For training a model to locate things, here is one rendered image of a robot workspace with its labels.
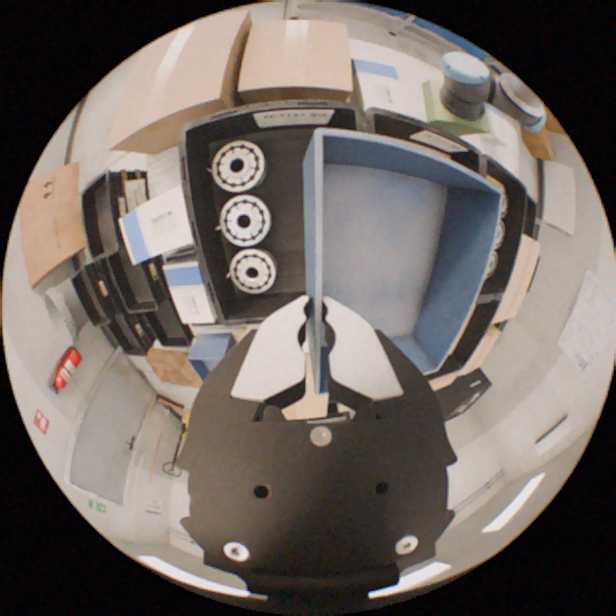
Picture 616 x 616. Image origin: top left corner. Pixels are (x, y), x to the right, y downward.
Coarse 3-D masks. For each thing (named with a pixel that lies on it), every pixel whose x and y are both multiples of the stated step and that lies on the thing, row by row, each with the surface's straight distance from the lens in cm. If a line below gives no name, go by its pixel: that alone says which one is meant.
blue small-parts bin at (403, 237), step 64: (320, 128) 10; (320, 192) 9; (384, 192) 18; (448, 192) 22; (320, 256) 9; (384, 256) 18; (448, 256) 21; (320, 320) 11; (384, 320) 23; (448, 320) 22; (320, 384) 19
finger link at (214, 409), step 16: (240, 352) 8; (224, 368) 8; (240, 368) 8; (208, 384) 8; (224, 384) 7; (208, 400) 7; (224, 400) 7; (240, 400) 7; (192, 416) 7; (208, 416) 7; (224, 416) 7; (240, 416) 7; (256, 416) 7; (192, 432) 7; (208, 432) 7; (192, 448) 7; (176, 464) 7
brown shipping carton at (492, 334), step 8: (496, 328) 129; (488, 336) 116; (496, 336) 126; (480, 344) 113; (488, 344) 124; (480, 352) 123; (488, 352) 136; (472, 360) 123; (480, 360) 135; (464, 368) 124; (472, 368) 136
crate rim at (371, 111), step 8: (368, 112) 36; (376, 112) 37; (384, 112) 37; (392, 112) 38; (368, 120) 35; (400, 120) 39; (408, 120) 39; (416, 120) 41; (368, 128) 35; (424, 128) 42; (432, 128) 43; (440, 128) 44; (448, 136) 45; (456, 136) 47; (464, 144) 49; (480, 152) 53; (480, 160) 53; (480, 168) 52
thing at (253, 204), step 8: (232, 200) 38; (240, 200) 38; (248, 200) 37; (256, 200) 37; (224, 208) 39; (232, 208) 38; (240, 208) 38; (248, 208) 37; (256, 208) 37; (264, 208) 37; (224, 216) 39; (232, 216) 38; (256, 216) 37; (264, 216) 37; (224, 224) 39; (256, 224) 37; (264, 224) 37; (224, 232) 39; (232, 232) 39; (256, 232) 38; (264, 232) 37; (232, 240) 39; (240, 240) 39; (248, 240) 38; (256, 240) 38
